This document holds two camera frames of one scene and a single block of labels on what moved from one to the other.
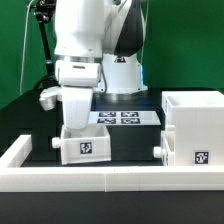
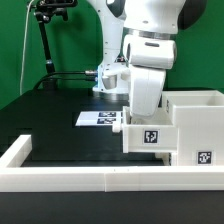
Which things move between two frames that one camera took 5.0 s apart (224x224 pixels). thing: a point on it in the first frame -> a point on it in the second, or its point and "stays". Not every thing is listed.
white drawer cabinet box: x=197 y=117 stays
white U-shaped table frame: x=16 y=176 stays
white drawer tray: x=91 y=144 -> x=148 y=134
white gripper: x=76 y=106 -> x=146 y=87
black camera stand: x=44 y=10 stays
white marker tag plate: x=124 y=117 stays
